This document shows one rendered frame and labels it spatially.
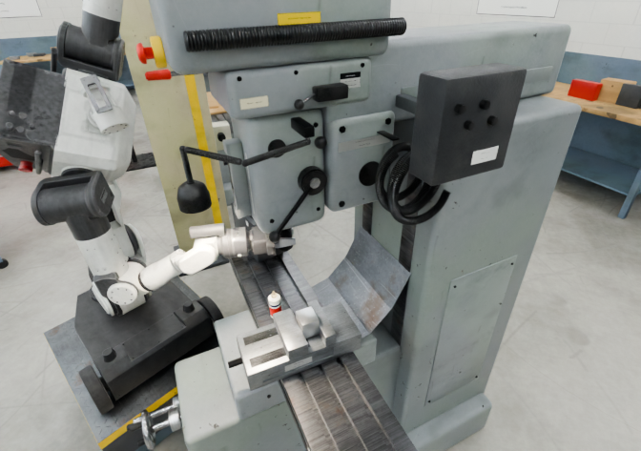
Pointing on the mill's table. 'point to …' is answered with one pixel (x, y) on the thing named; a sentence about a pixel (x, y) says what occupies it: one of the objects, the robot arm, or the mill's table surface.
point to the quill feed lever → (310, 180)
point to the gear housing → (287, 86)
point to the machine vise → (333, 346)
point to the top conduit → (292, 33)
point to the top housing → (265, 14)
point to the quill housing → (280, 168)
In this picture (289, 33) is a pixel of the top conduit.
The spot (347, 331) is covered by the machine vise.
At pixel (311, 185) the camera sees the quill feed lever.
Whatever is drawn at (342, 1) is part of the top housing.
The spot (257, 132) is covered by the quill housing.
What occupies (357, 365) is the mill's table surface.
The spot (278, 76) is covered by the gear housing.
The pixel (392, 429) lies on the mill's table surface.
